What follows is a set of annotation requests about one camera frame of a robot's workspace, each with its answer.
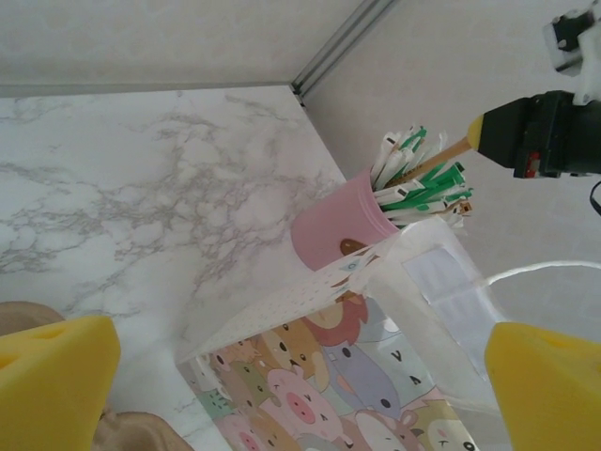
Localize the aluminium frame post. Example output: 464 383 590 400
290 0 400 95

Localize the pink holder cup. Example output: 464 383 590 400
289 166 401 273

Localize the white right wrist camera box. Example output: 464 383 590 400
542 8 601 107

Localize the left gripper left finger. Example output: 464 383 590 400
0 314 122 451

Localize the brown pulp cup carrier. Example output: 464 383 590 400
0 300 194 451

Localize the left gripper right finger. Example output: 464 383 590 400
485 321 601 451

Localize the animal print paper bag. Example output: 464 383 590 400
176 218 601 451

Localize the wooden stirrer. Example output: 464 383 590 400
398 138 473 182

